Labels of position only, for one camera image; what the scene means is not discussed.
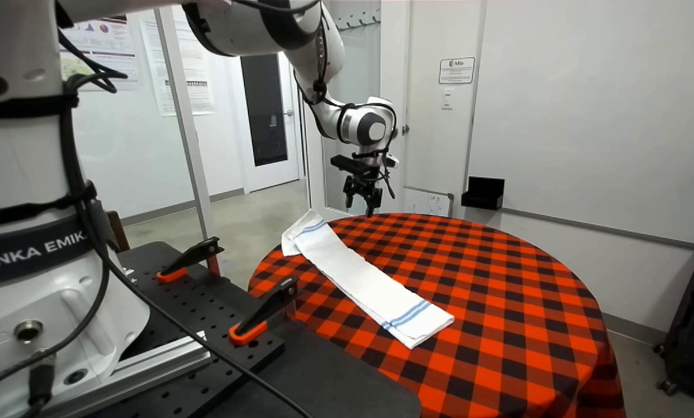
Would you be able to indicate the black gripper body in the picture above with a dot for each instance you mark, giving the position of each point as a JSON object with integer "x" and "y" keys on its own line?
{"x": 362, "y": 179}

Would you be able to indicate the white towel with blue stripes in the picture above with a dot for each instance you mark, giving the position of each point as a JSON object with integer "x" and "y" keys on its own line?
{"x": 361, "y": 279}

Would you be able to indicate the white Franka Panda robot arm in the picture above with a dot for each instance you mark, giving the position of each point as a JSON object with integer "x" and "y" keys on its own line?
{"x": 22, "y": 154}

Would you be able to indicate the white door with dark window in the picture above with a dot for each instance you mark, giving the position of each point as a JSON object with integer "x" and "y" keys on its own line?
{"x": 265, "y": 117}

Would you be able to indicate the black orange spring clamp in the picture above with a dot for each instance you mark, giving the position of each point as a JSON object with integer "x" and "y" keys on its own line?
{"x": 192, "y": 257}
{"x": 265, "y": 309}

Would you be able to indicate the red black checked tablecloth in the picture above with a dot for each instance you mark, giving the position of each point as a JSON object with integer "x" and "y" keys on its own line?
{"x": 510, "y": 326}

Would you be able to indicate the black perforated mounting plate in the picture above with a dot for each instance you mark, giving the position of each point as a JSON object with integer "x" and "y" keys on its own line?
{"x": 324, "y": 386}

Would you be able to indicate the white paper notices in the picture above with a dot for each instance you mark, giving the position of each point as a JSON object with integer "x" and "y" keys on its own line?
{"x": 195, "y": 78}

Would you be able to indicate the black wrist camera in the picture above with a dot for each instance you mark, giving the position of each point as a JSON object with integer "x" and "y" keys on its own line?
{"x": 361, "y": 162}

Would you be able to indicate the black wall-mounted holder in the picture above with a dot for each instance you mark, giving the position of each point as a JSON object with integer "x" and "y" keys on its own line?
{"x": 484, "y": 191}

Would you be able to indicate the white light switch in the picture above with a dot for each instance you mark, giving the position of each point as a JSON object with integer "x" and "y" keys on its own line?
{"x": 447, "y": 100}

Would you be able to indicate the white printed wall sign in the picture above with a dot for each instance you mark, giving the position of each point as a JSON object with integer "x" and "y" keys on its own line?
{"x": 456, "y": 70}

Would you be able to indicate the wall coat hook rack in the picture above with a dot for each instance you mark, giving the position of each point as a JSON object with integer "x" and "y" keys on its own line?
{"x": 361, "y": 20}

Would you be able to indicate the grey metal frame post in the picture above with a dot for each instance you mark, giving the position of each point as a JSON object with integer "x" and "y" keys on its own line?
{"x": 186, "y": 125}

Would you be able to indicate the large white wall board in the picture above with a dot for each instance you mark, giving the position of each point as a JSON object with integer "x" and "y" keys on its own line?
{"x": 592, "y": 117}

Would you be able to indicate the aluminium profile rail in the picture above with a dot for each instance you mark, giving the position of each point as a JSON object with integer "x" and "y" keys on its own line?
{"x": 160, "y": 364}

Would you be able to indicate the colourful wall poster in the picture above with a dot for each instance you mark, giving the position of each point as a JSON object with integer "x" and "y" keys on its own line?
{"x": 109, "y": 50}

